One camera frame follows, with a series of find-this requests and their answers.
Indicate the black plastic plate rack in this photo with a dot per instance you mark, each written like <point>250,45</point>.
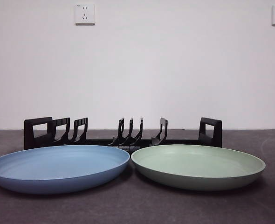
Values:
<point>28,140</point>

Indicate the green round plate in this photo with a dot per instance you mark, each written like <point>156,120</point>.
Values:
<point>198,168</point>

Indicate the blue round plate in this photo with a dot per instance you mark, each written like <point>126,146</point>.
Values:
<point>58,170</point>

